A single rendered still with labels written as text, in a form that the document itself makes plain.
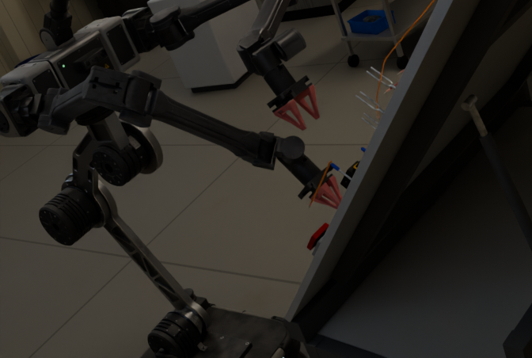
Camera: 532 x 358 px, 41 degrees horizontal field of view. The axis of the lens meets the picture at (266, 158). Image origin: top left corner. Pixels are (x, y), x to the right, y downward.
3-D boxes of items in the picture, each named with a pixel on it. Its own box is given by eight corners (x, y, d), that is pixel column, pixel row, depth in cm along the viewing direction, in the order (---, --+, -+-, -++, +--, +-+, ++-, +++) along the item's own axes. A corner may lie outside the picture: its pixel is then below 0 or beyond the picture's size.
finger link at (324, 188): (359, 192, 176) (331, 165, 177) (342, 207, 172) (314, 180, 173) (347, 205, 181) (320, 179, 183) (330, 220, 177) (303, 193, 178)
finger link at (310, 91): (332, 108, 169) (308, 76, 168) (313, 123, 164) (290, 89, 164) (315, 119, 174) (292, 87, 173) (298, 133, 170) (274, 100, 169)
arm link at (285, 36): (252, 73, 177) (236, 43, 172) (288, 47, 179) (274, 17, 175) (274, 84, 167) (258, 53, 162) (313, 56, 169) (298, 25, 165)
